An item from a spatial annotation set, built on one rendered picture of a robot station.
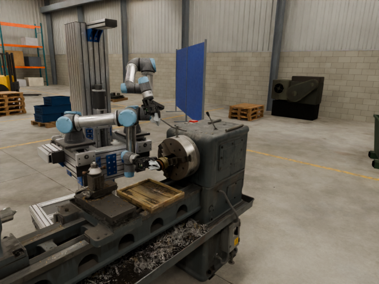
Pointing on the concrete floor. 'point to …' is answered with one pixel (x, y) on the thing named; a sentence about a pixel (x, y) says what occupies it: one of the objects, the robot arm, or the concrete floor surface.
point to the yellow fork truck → (7, 84)
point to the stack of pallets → (6, 100)
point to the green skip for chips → (375, 144)
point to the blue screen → (190, 80)
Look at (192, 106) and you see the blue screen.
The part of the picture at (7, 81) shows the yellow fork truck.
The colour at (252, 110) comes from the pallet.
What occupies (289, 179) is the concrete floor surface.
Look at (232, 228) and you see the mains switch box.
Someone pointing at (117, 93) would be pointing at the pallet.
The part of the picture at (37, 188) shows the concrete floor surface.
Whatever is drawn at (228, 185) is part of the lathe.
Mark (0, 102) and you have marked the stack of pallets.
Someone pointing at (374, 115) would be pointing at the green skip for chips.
